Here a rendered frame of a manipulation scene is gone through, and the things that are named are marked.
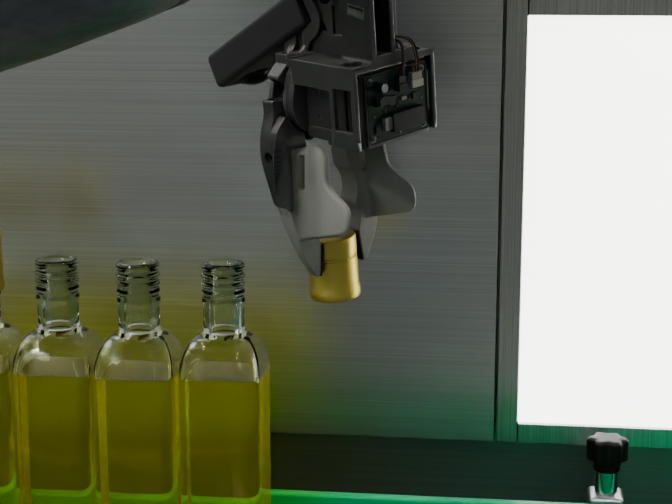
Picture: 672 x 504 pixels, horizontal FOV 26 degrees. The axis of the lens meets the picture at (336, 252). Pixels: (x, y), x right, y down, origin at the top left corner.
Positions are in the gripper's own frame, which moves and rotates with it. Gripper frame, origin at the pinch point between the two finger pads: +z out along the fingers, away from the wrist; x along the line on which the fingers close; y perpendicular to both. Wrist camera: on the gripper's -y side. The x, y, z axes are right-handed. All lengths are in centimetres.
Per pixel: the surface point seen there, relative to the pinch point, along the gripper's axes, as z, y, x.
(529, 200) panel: 0.9, 2.9, 17.3
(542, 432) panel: 18.6, 5.2, 15.4
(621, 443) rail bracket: 15.9, 13.9, 13.7
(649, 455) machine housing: 21.9, 9.9, 22.7
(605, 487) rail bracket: 19.1, 13.4, 12.6
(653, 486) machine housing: 24.5, 10.3, 22.6
